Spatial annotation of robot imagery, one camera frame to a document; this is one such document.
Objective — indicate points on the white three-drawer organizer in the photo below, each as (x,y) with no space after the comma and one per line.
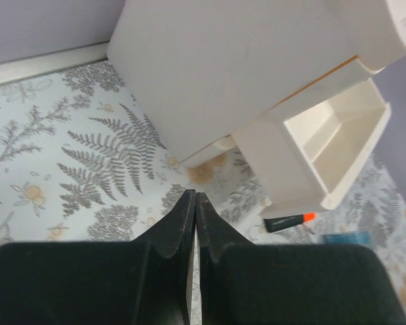
(201,70)

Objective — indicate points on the black orange highlighter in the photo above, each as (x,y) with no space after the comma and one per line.
(281,223)

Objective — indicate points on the white drawer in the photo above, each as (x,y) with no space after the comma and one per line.
(307,163)

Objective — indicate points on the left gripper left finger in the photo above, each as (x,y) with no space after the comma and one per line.
(143,281)

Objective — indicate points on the floral table mat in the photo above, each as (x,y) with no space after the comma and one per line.
(80,161)

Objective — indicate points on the blue round jar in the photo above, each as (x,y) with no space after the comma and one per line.
(362,238)

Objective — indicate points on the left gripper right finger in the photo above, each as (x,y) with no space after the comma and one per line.
(246,283)

